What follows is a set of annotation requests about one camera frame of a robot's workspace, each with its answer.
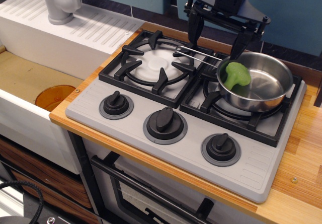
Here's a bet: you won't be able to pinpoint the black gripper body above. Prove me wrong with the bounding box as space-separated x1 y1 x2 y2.
184 0 271 35

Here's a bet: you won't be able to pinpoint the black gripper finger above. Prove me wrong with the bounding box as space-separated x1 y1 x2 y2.
230 29 256 60
188 7 204 47

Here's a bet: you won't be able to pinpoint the green toy cauliflower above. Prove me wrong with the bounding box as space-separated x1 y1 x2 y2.
224 62 252 90

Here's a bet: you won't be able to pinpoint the steel pan with wire handle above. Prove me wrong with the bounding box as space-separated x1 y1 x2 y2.
176 46 293 112

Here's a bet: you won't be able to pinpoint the grey toy stove top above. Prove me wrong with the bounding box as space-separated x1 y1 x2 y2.
65 45 306 203

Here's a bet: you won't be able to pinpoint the black middle stove knob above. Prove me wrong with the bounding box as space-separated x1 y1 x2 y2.
143 107 188 145

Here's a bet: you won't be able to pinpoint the black stove knob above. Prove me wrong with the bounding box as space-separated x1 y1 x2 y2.
99 91 134 120
201 133 242 167
143 107 188 145

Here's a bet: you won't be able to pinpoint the black left stove knob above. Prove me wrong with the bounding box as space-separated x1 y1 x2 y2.
99 91 134 120

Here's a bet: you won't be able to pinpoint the black right stove knob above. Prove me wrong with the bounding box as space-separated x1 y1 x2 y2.
201 133 242 167

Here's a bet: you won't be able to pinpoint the black right burner grate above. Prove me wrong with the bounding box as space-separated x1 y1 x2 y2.
180 60 306 147

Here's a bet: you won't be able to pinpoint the grey toy faucet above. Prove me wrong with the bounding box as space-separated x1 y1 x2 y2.
45 0 82 25

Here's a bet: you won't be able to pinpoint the orange plastic plate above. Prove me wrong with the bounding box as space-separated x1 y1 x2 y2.
35 85 75 112

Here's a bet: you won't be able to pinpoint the white toy sink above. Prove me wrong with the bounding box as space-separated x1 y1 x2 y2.
1 0 143 174

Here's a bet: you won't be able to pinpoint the wooden drawer fronts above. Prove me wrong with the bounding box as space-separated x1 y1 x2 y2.
1 136 99 224

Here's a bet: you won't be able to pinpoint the teal wall cabinet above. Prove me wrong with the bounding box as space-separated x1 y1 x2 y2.
111 0 321 56

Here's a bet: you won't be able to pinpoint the oven door with black handle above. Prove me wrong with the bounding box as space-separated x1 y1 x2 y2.
91 152 259 223

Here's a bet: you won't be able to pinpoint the black cable near camera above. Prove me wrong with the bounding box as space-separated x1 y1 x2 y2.
0 180 44 224

